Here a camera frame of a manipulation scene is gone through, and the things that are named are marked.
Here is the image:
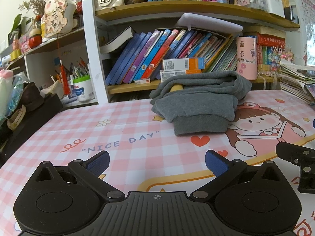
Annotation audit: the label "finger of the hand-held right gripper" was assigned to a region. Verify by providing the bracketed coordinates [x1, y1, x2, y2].
[276, 141, 315, 193]

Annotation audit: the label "stack of magazines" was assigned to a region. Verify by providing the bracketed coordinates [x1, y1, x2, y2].
[279, 64, 315, 105]

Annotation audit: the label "row of blue purple books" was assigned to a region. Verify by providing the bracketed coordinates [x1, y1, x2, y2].
[106, 28, 238, 85]

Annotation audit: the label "pink white plush toy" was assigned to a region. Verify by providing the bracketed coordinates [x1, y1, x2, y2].
[0, 69, 14, 96]

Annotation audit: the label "brown leather bag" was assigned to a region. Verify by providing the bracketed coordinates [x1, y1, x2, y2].
[22, 82, 45, 111]

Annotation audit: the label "stack of red yellow books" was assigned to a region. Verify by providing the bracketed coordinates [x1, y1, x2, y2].
[256, 33, 287, 79]

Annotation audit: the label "pink spray bottle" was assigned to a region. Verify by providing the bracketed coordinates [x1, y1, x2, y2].
[11, 31, 21, 52]

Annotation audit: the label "pink tin box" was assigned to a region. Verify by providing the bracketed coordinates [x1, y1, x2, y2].
[20, 36, 31, 52]

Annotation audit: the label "pink beaded ornament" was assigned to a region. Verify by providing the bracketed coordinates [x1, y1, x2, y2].
[269, 45, 294, 77]

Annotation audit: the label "thick grey book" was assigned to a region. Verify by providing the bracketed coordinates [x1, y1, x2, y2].
[100, 26, 137, 54]

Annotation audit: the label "iridescent plastic bag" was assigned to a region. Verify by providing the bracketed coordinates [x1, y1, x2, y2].
[7, 75, 25, 115]

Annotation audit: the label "pink cylindrical container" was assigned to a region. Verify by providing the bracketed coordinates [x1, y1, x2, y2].
[236, 36, 258, 80]

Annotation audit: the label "black case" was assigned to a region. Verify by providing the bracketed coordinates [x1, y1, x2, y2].
[0, 93, 64, 163]

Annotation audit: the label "red round doll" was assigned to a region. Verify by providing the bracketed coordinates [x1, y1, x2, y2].
[28, 28, 42, 49]

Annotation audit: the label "grey sweatshirt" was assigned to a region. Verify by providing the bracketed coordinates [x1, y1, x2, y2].
[150, 70, 253, 136]

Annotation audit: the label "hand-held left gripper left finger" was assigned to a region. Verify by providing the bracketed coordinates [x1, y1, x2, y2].
[31, 151, 126, 201]

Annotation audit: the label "beige wristwatch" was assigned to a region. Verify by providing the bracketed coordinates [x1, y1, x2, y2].
[7, 104, 27, 131]

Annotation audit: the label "white wooden bookshelf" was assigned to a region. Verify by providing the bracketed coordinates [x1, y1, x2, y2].
[0, 0, 302, 104]

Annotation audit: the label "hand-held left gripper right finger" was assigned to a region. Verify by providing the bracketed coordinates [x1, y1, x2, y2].
[191, 149, 284, 201]

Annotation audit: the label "white wall chart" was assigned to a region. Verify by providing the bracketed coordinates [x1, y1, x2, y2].
[298, 0, 315, 67]

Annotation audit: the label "dried flowers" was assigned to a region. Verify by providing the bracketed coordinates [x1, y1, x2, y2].
[18, 0, 53, 18]

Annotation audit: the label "bunch of pens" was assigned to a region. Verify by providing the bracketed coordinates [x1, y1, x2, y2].
[50, 58, 90, 81]

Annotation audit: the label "white jar green lid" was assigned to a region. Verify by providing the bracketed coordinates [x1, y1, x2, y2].
[72, 76, 95, 103]

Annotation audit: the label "white flat board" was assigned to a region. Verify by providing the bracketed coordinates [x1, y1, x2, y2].
[177, 13, 244, 33]

